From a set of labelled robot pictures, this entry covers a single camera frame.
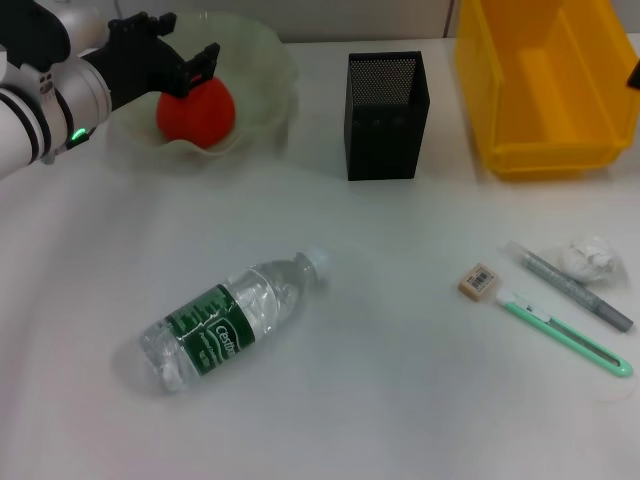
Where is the green utility knife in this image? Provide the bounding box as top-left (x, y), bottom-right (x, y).
top-left (494, 291), bottom-right (634, 379)

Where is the yellow plastic storage bin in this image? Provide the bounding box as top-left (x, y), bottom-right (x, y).
top-left (453, 0), bottom-right (640, 181)

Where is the translucent wavy fruit plate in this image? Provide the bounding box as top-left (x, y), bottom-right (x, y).
top-left (107, 12), bottom-right (300, 159)

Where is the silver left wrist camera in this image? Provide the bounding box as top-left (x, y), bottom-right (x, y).
top-left (0, 0), bottom-right (110, 69)

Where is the black mesh pen holder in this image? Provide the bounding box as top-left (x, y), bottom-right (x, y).
top-left (343, 50), bottom-right (431, 182)

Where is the red orange fruit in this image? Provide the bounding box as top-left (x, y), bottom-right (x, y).
top-left (155, 74), bottom-right (237, 148)

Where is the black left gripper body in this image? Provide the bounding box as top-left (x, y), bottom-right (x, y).
top-left (82, 17), bottom-right (189, 114)

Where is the beige barcode eraser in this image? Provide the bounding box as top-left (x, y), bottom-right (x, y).
top-left (457, 262), bottom-right (503, 303)

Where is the clear green label water bottle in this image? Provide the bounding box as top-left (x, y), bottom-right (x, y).
top-left (138, 245), bottom-right (331, 394)

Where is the grey marker pen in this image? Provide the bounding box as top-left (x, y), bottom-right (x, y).
top-left (503, 240), bottom-right (635, 332)

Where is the white paper ball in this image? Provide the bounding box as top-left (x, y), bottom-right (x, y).
top-left (557, 235), bottom-right (629, 289)

